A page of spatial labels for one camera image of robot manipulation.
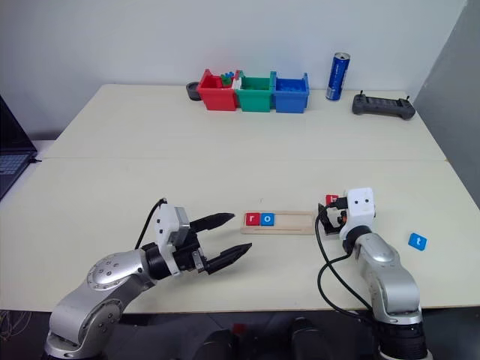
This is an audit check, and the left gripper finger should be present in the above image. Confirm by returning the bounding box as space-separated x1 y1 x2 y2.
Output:
204 242 254 275
190 211 236 233

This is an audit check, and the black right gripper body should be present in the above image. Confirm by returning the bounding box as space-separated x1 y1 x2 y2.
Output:
322 204 347 238

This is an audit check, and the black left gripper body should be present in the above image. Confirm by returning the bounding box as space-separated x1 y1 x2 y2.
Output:
170 224 209 275

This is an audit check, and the blue t letter block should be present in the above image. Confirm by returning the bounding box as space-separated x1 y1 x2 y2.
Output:
407 232 430 251

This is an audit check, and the wooden letter tray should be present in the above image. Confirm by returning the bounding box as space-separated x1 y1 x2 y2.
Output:
239 210 317 236

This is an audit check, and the dark rounded shape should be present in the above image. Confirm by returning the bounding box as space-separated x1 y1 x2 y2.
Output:
287 316 326 360
201 322 247 360

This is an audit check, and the blue plastic bin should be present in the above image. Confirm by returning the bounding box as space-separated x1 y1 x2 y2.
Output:
270 71 311 115

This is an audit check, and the red plastic bin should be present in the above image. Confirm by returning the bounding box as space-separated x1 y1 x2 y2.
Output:
197 68 242 113

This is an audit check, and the grey handheld controller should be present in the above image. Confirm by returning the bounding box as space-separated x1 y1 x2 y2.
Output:
351 91 418 122

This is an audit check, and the green plastic bin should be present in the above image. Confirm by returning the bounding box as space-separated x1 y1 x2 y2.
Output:
235 70 277 113

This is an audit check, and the black round holder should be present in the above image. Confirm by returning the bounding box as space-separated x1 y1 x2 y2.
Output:
184 81 204 102

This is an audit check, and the blue drink can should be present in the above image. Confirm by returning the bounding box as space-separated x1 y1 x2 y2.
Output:
325 52 353 102

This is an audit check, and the dark laptop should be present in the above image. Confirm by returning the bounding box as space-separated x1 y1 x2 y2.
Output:
0 93 39 202

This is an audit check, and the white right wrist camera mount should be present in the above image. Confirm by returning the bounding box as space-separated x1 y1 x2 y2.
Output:
339 186 377 240

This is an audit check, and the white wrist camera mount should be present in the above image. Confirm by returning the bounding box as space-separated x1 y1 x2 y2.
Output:
155 204 192 277
339 186 377 240

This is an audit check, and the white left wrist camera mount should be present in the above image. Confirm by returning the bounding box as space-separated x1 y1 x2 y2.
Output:
155 204 192 277

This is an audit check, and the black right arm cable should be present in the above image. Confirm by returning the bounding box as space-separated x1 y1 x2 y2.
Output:
313 215 378 314

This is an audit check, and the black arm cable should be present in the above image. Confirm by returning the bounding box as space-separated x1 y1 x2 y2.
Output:
313 215 378 314
133 197 168 249

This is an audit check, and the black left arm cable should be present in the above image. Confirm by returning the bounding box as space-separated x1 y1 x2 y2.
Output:
133 197 168 249

